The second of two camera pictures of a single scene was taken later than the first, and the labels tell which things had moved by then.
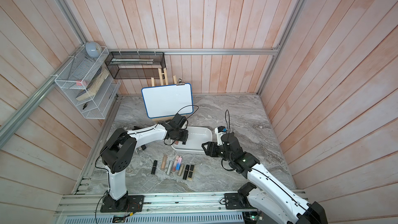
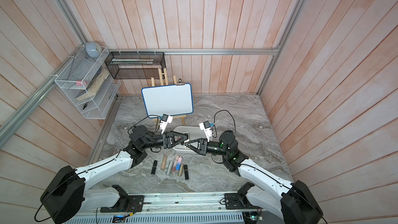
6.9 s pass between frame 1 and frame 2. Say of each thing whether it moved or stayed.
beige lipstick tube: stayed
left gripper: moved
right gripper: moved
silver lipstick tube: stayed
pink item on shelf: stayed
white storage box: stayed
